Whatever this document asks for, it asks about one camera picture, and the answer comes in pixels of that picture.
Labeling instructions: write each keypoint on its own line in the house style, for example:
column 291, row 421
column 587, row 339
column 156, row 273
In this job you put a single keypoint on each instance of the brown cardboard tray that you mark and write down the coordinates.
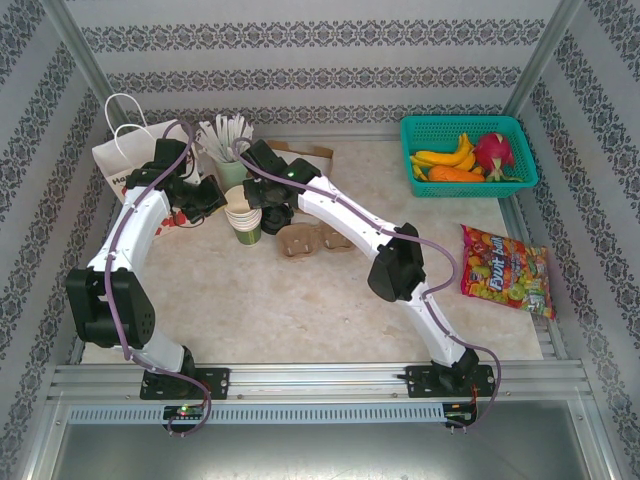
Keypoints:
column 320, row 150

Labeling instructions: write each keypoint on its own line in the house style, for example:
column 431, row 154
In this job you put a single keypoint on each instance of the stack of paper cups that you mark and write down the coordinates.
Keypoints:
column 248, row 235

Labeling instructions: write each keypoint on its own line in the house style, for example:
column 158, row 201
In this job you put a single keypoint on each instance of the brown pulp cup carrier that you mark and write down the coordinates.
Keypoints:
column 300, row 245

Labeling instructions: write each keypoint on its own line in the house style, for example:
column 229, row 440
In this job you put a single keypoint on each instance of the white paper bag red prints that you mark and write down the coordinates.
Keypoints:
column 110, row 160

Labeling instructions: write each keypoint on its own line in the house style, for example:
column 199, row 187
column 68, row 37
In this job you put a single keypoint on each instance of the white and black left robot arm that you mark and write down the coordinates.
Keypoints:
column 135, row 235

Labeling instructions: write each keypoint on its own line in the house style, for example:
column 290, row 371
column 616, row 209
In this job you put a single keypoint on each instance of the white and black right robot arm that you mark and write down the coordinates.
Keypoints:
column 340, row 210

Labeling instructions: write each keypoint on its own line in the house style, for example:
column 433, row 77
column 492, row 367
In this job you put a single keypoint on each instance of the mint green holder cup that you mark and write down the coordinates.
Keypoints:
column 231, row 175

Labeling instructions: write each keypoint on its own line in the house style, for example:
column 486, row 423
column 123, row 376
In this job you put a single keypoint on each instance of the white wrapped straws bundle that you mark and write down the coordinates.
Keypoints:
column 225, row 137

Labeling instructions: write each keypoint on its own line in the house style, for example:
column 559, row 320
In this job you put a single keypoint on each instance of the yellow banana bunch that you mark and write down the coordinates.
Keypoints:
column 450, row 157

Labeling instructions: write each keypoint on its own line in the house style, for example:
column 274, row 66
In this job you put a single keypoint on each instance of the orange toy fruit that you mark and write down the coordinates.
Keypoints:
column 452, row 174

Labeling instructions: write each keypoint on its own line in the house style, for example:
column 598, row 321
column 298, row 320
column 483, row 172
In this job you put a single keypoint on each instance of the left small circuit board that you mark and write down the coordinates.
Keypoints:
column 182, row 412

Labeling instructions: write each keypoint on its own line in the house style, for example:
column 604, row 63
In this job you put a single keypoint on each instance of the small circuit board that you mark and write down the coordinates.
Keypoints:
column 460, row 417
column 182, row 412

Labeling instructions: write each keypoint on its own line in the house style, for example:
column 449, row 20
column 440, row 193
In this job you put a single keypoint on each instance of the pink dragon fruit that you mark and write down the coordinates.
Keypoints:
column 495, row 150

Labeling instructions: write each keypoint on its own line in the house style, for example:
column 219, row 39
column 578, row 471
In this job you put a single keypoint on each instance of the teal plastic basket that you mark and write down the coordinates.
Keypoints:
column 520, row 150

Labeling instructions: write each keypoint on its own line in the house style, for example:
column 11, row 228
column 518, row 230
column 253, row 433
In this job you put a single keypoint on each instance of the colourful fruit candy bag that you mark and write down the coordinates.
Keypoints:
column 505, row 275

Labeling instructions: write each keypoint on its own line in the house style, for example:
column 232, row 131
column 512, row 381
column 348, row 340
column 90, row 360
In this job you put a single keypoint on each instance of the right small circuit board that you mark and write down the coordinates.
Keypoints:
column 460, row 417

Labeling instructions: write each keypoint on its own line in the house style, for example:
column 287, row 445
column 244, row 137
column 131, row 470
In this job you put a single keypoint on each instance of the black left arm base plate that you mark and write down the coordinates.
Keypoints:
column 220, row 382

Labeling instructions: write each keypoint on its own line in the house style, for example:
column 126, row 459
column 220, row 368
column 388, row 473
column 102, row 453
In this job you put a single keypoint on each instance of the aluminium frame post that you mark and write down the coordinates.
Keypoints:
column 545, row 50
column 75, row 55

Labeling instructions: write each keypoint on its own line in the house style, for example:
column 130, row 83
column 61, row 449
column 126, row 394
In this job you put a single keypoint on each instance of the aluminium mounting rail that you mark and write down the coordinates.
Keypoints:
column 315, row 380

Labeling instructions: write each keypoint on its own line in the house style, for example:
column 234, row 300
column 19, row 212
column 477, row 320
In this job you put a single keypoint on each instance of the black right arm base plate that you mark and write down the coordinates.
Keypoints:
column 417, row 382

